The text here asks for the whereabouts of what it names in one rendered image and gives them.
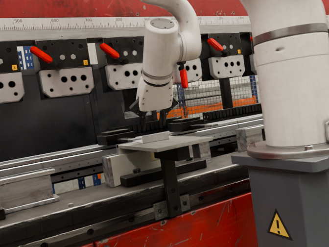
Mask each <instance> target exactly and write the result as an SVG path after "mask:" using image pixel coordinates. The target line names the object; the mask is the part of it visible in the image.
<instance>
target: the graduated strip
mask: <svg viewBox="0 0 329 247"><path fill-rule="evenodd" d="M153 18H166V19H169V20H172V21H174V22H175V23H176V24H177V25H178V26H179V24H178V22H177V20H176V19H175V17H87V18H0V30H21V29H62V28H103V27H144V26H145V23H146V22H147V21H148V20H150V19H153ZM197 19H198V23H199V25H245V24H251V22H250V19H249V16H197Z"/></svg>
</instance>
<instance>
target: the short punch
mask: <svg viewBox="0 0 329 247"><path fill-rule="evenodd" d="M119 92H120V98H121V105H122V111H123V113H124V117H125V119H129V118H135V117H139V116H138V115H137V114H135V113H134V112H132V111H130V108H129V107H130V106H131V105H132V104H133V103H134V102H135V101H136V96H137V88H135V89H127V90H120V91H119ZM148 115H152V112H151V111H148V112H147V113H146V116H148Z"/></svg>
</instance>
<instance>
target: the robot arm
mask: <svg viewBox="0 0 329 247"><path fill-rule="evenodd" d="M140 1H141V2H144V3H147V4H151V5H155V6H158V7H161V8H163V9H165V10H167V11H168V12H170V13H171V14H172V15H173V16H174V17H175V19H176V20H177V22H178V24H179V27H180V32H178V25H177V24H176V23H175V22H174V21H172V20H169V19H166V18H153V19H150V20H148V21H147V22H146V23H145V30H144V46H143V63H142V76H141V78H140V81H139V84H138V89H137V96H136V101H135V102H134V103H133V104H132V105H131V106H130V107H129V108H130V111H132V112H134V113H135V114H137V115H138V116H139V117H140V125H142V127H143V129H145V128H146V117H145V115H146V113H147V112H148V111H153V110H160V109H161V110H160V117H159V120H160V122H161V124H162V126H163V125H165V121H166V116H167V115H168V113H169V112H170V111H171V110H172V109H173V107H175V106H176V105H177V104H178V101H177V100H176V99H175V98H174V97H173V84H172V75H173V66H174V64H175V63H177V62H182V61H190V60H195V59H197V58H198V57H199V56H200V54H201V49H202V44H201V35H200V28H199V23H198V19H197V16H196V13H195V11H194V9H193V8H192V6H191V5H190V3H189V2H188V1H187V0H140ZM240 2H241V3H242V5H243V6H244V8H245V9H246V11H247V13H248V16H249V19H250V22H251V29H252V37H253V44H254V52H255V60H256V68H257V75H258V86H259V93H260V101H261V108H262V116H263V124H264V131H265V139H266V141H261V142H258V143H252V144H249V145H248V147H247V154H248V155H249V156H251V157H255V158H262V159H301V158H313V157H322V156H329V34H328V25H327V18H326V12H325V7H324V4H323V2H322V0H240ZM138 106H139V108H140V109H137V107H138Z"/></svg>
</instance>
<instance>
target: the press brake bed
mask: <svg viewBox="0 0 329 247"><path fill-rule="evenodd" d="M180 200H181V207H182V214H181V215H178V216H175V217H172V218H171V217H169V216H168V211H167V204H166V198H164V199H161V200H158V201H154V202H151V203H147V204H144V205H140V206H137V207H133V208H130V209H126V210H123V211H119V212H116V213H112V214H109V215H106V216H103V217H99V218H96V219H92V220H89V221H85V222H81V223H78V224H74V225H71V226H67V227H64V228H60V229H57V230H54V231H50V232H47V233H43V234H40V235H36V236H33V237H30V238H26V239H23V240H19V241H16V242H12V243H9V244H5V245H2V246H0V247H258V240H257V232H256V225H255V217H254V210H253V203H252V195H251V187H250V181H249V175H248V174H247V175H244V176H241V177H237V178H234V179H230V180H227V181H223V182H220V183H216V184H213V185H210V186H206V187H203V188H199V189H196V190H192V191H189V192H186V193H182V194H180Z"/></svg>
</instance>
